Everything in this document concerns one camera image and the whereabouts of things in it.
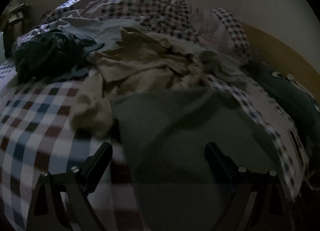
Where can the beige shirt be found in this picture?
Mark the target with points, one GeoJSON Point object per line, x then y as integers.
{"type": "Point", "coordinates": [130, 66]}

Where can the dark teal garment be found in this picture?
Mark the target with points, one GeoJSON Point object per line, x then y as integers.
{"type": "Point", "coordinates": [50, 53]}

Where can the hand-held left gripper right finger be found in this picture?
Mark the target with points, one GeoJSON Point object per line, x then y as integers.
{"type": "Point", "coordinates": [213, 158]}

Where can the wooden headboard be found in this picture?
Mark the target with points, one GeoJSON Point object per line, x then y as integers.
{"type": "Point", "coordinates": [282, 51]}

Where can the light grey-green garment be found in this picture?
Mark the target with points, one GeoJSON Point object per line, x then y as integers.
{"type": "Point", "coordinates": [100, 28]}

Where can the dark teal plush pillow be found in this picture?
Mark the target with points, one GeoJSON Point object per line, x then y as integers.
{"type": "Point", "coordinates": [292, 96]}

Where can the dark green shirt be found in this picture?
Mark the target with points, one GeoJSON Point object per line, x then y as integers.
{"type": "Point", "coordinates": [175, 133]}

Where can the large-check bed sheet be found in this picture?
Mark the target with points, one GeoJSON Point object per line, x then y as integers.
{"type": "Point", "coordinates": [37, 121]}

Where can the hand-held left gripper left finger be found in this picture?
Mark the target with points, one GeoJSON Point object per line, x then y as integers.
{"type": "Point", "coordinates": [105, 156]}

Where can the pale grey garment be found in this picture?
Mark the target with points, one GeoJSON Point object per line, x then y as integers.
{"type": "Point", "coordinates": [220, 68]}

